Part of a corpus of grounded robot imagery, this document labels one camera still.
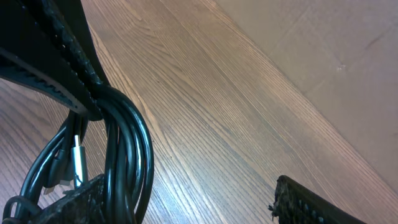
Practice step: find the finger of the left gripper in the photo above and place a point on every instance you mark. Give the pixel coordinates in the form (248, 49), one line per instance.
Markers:
(84, 205)

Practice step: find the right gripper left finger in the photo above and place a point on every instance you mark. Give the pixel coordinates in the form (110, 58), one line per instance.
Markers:
(46, 46)

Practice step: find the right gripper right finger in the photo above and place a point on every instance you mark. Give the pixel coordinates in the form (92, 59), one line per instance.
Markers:
(294, 203)

